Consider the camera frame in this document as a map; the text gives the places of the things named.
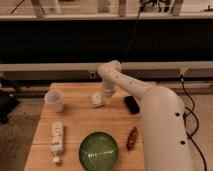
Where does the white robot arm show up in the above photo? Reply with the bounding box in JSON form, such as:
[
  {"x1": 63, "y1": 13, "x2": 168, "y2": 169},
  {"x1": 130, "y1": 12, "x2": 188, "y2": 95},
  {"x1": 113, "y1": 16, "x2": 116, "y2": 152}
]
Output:
[{"x1": 97, "y1": 60, "x2": 194, "y2": 171}]

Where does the green ceramic bowl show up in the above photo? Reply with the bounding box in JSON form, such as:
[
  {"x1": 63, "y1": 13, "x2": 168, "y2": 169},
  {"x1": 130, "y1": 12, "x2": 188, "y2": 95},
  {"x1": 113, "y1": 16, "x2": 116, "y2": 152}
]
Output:
[{"x1": 79, "y1": 132, "x2": 119, "y2": 171}]

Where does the black rectangular block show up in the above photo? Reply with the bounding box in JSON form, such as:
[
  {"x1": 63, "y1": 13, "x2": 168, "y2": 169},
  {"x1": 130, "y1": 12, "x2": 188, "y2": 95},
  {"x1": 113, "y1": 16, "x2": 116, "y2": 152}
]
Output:
[{"x1": 124, "y1": 96, "x2": 140, "y2": 114}]

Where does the red-brown chili pepper toy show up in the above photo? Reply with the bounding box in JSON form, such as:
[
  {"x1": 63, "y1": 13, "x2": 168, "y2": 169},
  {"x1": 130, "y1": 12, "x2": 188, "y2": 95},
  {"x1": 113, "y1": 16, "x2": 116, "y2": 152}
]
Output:
[{"x1": 126, "y1": 127, "x2": 138, "y2": 150}]

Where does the clear plastic cup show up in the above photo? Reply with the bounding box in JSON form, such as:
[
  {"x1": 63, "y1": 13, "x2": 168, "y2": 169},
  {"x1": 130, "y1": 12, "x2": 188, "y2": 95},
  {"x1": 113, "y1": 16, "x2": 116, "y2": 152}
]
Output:
[{"x1": 44, "y1": 89, "x2": 63, "y2": 113}]

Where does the white plastic bottle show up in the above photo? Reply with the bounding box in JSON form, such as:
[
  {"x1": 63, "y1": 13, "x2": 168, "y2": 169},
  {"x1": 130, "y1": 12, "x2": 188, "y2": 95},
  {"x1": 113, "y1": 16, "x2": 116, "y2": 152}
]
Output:
[{"x1": 50, "y1": 122, "x2": 64, "y2": 166}]

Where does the black equipment at left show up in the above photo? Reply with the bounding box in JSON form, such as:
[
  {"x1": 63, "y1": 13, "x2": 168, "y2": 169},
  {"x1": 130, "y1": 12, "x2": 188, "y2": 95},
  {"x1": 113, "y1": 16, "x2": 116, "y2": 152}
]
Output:
[{"x1": 0, "y1": 72, "x2": 19, "y2": 124}]

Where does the wall power outlet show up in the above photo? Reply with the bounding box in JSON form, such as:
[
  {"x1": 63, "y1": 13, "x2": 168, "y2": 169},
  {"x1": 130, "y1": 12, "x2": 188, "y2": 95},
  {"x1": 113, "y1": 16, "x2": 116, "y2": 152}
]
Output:
[{"x1": 89, "y1": 71, "x2": 96, "y2": 79}]

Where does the black floor cable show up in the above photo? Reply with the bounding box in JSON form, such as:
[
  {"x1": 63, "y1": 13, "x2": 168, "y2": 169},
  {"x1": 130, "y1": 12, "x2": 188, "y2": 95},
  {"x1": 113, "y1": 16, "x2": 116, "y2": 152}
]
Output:
[{"x1": 179, "y1": 74, "x2": 208, "y2": 171}]

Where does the black hanging cable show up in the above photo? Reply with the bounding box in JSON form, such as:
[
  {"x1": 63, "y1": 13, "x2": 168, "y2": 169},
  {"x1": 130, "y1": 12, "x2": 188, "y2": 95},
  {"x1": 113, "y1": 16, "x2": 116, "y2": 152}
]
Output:
[{"x1": 120, "y1": 0, "x2": 143, "y2": 64}]

